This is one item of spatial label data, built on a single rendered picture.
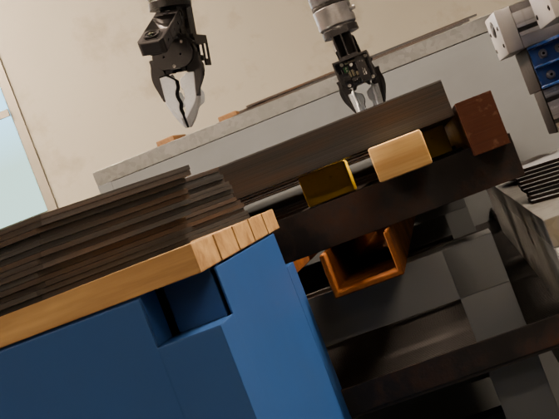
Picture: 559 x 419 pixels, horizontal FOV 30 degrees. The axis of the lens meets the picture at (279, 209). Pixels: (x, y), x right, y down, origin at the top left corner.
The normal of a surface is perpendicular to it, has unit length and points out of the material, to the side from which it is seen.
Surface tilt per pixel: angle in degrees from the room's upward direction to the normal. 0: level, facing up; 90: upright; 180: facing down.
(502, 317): 90
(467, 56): 90
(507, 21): 90
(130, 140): 90
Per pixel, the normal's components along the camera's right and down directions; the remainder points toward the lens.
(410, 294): -0.15, 0.07
